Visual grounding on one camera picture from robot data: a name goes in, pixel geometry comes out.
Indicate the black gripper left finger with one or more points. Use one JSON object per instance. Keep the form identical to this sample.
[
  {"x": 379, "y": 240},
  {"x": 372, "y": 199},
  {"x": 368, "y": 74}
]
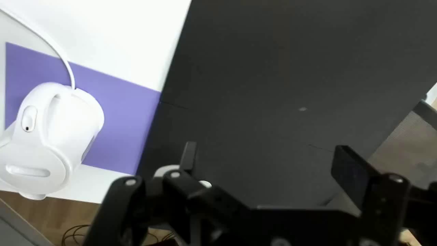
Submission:
[{"x": 123, "y": 209}]

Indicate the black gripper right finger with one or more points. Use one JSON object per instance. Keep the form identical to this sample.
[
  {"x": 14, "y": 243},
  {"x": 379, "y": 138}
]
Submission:
[{"x": 387, "y": 205}]

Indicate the white electric kettle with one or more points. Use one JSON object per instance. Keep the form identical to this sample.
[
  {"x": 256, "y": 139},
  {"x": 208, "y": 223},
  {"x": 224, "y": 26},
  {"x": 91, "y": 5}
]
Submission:
[{"x": 50, "y": 136}]

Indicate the purple mat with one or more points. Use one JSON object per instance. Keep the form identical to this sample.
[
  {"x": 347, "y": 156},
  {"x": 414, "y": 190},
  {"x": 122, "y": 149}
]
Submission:
[{"x": 123, "y": 117}]

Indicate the grey box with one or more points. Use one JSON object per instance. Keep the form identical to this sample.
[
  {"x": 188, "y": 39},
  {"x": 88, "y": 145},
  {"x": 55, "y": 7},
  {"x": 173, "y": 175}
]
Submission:
[{"x": 16, "y": 227}]

